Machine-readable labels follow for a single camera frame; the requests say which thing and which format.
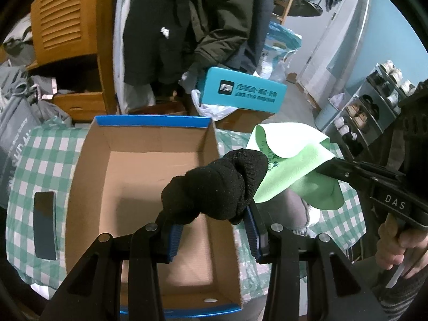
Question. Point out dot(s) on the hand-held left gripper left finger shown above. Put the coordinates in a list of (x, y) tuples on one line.
[(174, 242)]

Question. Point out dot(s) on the black sock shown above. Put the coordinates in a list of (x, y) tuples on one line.
[(217, 187)]

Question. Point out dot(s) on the blue and white plastic bag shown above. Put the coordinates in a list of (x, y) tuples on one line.
[(277, 43)]

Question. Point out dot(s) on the olive hanging jacket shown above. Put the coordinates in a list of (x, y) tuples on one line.
[(227, 13)]

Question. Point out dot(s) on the light green cloth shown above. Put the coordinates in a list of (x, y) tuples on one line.
[(301, 170)]

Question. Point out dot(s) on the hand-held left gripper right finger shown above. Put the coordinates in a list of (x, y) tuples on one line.
[(254, 239)]

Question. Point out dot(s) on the teal printed box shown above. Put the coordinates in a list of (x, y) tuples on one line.
[(214, 87)]

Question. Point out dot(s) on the person's right forearm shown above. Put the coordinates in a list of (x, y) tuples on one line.
[(408, 297)]

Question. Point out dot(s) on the grey cloth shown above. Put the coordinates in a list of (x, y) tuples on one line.
[(294, 207)]

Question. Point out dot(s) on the metal shoe rack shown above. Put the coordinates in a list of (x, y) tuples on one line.
[(367, 97)]

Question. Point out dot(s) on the green checkered tablecloth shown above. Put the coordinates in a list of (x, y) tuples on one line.
[(43, 160)]

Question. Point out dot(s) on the wooden louvered wardrobe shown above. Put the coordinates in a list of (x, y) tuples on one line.
[(67, 16)]

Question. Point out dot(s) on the black smartphone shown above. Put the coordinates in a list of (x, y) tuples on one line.
[(45, 224)]

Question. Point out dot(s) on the white hanging garment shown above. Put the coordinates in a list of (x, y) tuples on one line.
[(119, 57)]

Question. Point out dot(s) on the cardboard box with blue rim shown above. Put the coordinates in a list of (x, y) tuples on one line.
[(150, 174)]

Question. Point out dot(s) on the light grey crumpled garment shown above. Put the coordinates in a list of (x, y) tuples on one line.
[(16, 40)]

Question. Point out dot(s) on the person's right hand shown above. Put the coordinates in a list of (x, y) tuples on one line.
[(388, 247)]

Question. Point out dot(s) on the grey hoodie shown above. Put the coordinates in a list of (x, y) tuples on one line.
[(20, 83)]

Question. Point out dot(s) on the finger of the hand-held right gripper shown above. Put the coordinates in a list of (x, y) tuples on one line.
[(381, 171), (344, 174)]

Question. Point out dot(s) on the light blue bin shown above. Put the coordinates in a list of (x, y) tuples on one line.
[(326, 118)]

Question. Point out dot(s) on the black hanging coat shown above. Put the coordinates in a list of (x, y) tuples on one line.
[(150, 33)]

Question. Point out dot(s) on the large brown cardboard box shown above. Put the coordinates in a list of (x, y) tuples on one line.
[(244, 120)]

